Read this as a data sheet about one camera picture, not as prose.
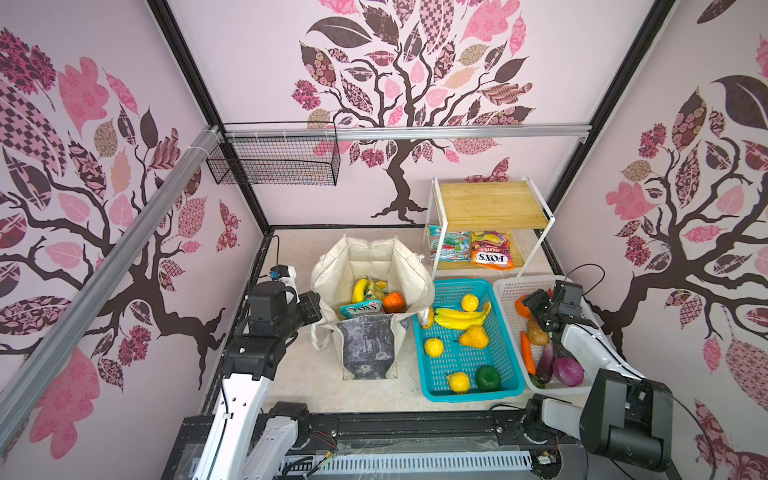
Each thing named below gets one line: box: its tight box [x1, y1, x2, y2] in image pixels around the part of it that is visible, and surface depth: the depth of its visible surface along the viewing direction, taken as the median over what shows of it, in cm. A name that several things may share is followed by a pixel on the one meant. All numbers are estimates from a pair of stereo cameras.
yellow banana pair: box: [434, 302, 492, 331], surface depth 92 cm
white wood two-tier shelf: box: [424, 175, 555, 279], surface depth 87 cm
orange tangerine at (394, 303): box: [382, 291, 407, 314], surface depth 89 cm
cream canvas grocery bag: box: [310, 235, 435, 381], surface depth 79 cm
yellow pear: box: [452, 325, 489, 349], surface depth 86 cm
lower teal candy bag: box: [429, 224, 472, 263], surface depth 91 cm
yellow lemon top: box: [461, 294, 479, 312], surface depth 94 cm
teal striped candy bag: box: [339, 300, 383, 319], surface depth 85 cm
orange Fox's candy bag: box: [470, 230, 514, 271], surface depth 91 cm
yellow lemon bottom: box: [445, 372, 471, 394], surface depth 79 cm
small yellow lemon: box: [424, 338, 444, 358], surface depth 86 cm
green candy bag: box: [364, 275, 387, 301], surface depth 91 cm
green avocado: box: [475, 365, 501, 392], surface depth 79 cm
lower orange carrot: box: [520, 331, 537, 376], surface depth 87 cm
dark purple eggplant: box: [536, 342, 554, 385], surface depth 81 cm
